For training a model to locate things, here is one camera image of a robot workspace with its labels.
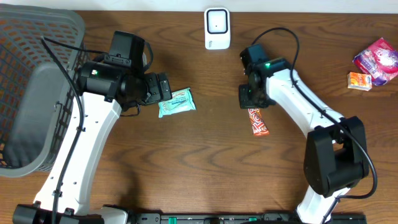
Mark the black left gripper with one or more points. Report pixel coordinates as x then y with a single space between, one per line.
162 86

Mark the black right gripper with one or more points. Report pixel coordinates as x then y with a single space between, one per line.
247 101

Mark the mint green wipes pack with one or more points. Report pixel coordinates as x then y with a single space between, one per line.
181 101

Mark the red orange chocolate bar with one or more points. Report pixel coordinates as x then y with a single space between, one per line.
257 123

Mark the orange white tissue pack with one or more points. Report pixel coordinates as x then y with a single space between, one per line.
359 81

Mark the red purple pad pack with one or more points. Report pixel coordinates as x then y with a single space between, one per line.
379 60

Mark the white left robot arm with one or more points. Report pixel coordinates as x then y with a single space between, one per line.
106 91

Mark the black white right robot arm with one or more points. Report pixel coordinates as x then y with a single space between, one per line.
336 157

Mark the white barcode scanner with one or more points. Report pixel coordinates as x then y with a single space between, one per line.
217 23

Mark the dark grey plastic basket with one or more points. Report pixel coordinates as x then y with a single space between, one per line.
36 99

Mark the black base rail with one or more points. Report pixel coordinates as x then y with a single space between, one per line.
156 218

